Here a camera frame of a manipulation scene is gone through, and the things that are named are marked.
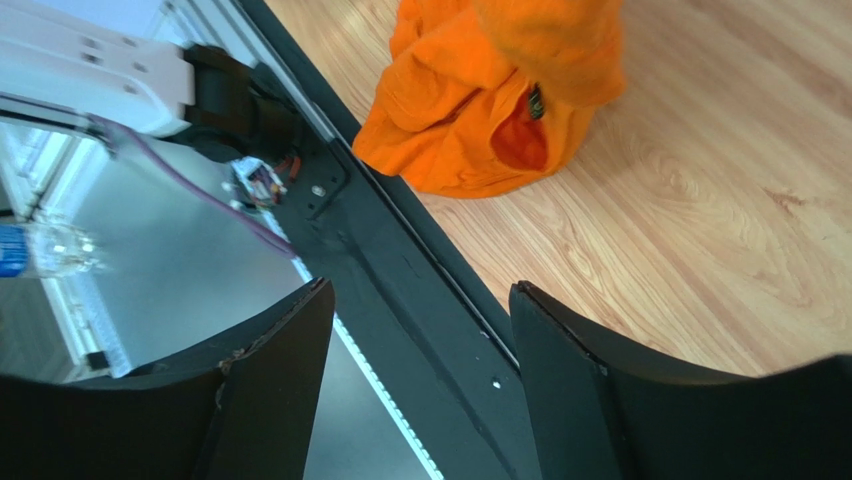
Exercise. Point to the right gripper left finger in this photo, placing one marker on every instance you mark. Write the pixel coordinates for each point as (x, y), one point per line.
(239, 405)

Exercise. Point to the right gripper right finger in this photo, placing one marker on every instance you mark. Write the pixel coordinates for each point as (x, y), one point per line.
(603, 406)

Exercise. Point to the orange t shirt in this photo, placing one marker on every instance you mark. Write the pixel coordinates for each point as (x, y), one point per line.
(485, 97)

